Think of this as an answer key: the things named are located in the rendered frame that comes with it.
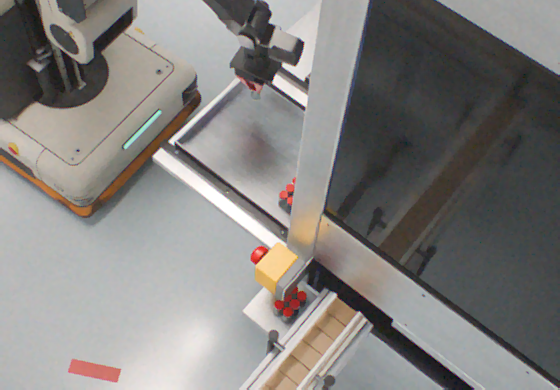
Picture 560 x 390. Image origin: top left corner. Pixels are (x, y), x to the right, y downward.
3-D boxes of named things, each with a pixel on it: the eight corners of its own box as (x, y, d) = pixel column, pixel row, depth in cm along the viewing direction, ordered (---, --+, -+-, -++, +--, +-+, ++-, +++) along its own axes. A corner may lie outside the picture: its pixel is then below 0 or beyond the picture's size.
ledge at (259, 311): (331, 310, 163) (332, 307, 162) (293, 356, 158) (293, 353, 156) (280, 270, 167) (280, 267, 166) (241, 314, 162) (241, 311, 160)
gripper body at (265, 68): (270, 87, 168) (271, 66, 162) (228, 69, 170) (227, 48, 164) (283, 66, 171) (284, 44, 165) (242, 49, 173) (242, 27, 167)
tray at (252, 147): (359, 159, 180) (361, 151, 177) (289, 236, 169) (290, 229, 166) (248, 80, 189) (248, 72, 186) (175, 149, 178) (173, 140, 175)
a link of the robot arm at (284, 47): (253, -4, 154) (235, 33, 153) (306, 14, 152) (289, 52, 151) (258, 22, 166) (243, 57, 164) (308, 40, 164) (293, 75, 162)
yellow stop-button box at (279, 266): (303, 276, 156) (306, 262, 150) (281, 301, 153) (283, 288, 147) (275, 253, 158) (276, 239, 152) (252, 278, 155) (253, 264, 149)
